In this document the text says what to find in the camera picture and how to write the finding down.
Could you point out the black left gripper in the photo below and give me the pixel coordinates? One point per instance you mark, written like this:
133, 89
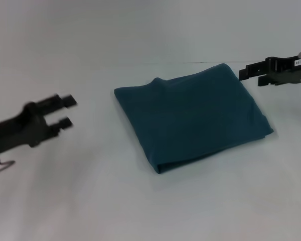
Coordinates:
20, 128

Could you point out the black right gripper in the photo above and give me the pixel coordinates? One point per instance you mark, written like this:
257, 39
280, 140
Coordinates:
291, 71

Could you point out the teal blue shirt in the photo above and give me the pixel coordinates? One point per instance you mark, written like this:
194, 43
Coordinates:
190, 120

